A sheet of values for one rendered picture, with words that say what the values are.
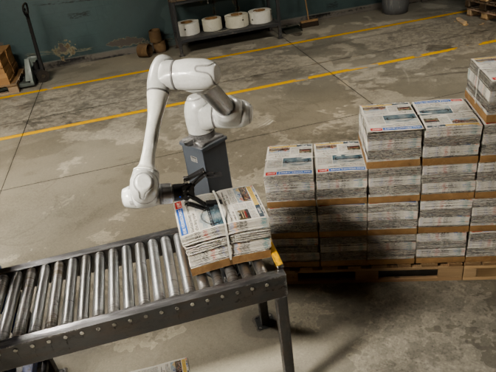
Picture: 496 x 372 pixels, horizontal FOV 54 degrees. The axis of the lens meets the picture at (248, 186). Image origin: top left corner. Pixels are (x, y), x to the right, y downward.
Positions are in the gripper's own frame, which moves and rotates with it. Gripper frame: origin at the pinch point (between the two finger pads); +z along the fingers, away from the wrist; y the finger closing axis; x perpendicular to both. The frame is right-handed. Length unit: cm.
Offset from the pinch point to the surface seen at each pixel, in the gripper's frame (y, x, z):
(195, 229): 11.1, 13.0, -12.6
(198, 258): 25.4, 14.9, -12.0
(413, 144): 1, -27, 110
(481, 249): 67, -11, 160
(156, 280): 37.1, 11.8, -30.5
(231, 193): 8.3, -7.9, 7.1
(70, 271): 43, -10, -69
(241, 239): 17.8, 15.3, 6.8
